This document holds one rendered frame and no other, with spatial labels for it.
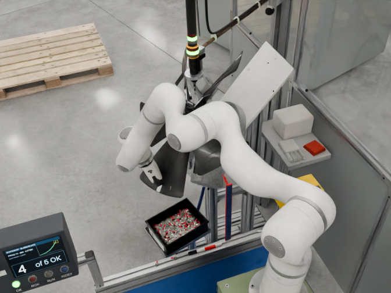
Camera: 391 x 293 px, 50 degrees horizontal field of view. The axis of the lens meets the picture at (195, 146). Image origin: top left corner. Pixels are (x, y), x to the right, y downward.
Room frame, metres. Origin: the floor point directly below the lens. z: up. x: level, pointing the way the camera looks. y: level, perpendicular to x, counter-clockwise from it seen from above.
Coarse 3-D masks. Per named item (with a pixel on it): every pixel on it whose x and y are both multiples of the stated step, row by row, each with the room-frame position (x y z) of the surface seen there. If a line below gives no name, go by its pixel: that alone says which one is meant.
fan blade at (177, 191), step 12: (168, 144) 1.35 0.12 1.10; (156, 156) 1.33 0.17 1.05; (168, 156) 1.31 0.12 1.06; (180, 156) 1.31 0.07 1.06; (168, 168) 1.28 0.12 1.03; (180, 168) 1.27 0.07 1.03; (144, 180) 1.27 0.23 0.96; (168, 180) 1.24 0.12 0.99; (180, 180) 1.23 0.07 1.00; (168, 192) 1.20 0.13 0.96; (180, 192) 1.19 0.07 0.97
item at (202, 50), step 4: (200, 48) 1.37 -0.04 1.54; (204, 48) 1.38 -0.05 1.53; (200, 52) 1.36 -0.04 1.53; (200, 56) 1.35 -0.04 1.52; (204, 56) 1.37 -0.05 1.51; (200, 60) 1.36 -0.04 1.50; (200, 64) 1.35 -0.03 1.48; (200, 68) 1.35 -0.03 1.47; (184, 72) 1.36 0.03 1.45; (188, 72) 1.35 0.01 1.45; (200, 72) 1.35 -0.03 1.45; (188, 76) 1.32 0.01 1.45; (192, 76) 1.32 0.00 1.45; (196, 76) 1.32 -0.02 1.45; (200, 76) 1.32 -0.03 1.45
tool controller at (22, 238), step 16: (16, 224) 0.85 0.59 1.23; (32, 224) 0.84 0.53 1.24; (48, 224) 0.84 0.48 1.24; (64, 224) 0.84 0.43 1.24; (0, 240) 0.78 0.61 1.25; (16, 240) 0.77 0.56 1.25; (32, 240) 0.77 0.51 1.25; (48, 240) 0.78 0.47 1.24; (64, 240) 0.79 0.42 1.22; (0, 256) 0.74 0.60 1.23; (16, 256) 0.74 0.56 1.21; (32, 256) 0.75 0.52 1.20; (48, 256) 0.76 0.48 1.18; (64, 256) 0.77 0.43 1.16; (0, 272) 0.72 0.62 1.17; (0, 288) 0.70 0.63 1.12; (16, 288) 0.70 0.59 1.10; (32, 288) 0.71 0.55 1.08
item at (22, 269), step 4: (16, 264) 0.73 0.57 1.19; (20, 264) 0.74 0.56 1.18; (24, 264) 0.74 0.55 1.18; (28, 264) 0.74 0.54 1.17; (12, 268) 0.73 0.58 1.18; (16, 268) 0.73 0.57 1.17; (20, 268) 0.73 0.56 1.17; (24, 268) 0.73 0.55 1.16; (28, 268) 0.73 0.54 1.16; (16, 272) 0.72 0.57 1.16; (20, 272) 0.73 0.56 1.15; (24, 272) 0.73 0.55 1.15; (28, 272) 0.73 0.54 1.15; (32, 272) 0.73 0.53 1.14; (16, 276) 0.72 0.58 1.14
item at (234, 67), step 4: (240, 52) 1.56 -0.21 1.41; (240, 56) 1.43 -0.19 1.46; (236, 60) 1.43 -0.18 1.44; (232, 64) 1.44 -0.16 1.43; (236, 64) 1.39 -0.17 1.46; (228, 68) 1.43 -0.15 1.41; (232, 68) 1.38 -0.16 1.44; (236, 68) 1.35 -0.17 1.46; (224, 72) 1.43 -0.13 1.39; (228, 72) 1.38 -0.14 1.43; (232, 72) 1.35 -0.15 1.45; (220, 76) 1.43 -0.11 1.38; (224, 76) 1.37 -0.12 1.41; (216, 80) 1.42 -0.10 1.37; (220, 80) 1.37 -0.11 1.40; (216, 84) 1.46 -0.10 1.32; (212, 88) 1.45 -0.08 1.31; (208, 92) 1.44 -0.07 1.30; (212, 92) 1.48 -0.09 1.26; (204, 96) 1.42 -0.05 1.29
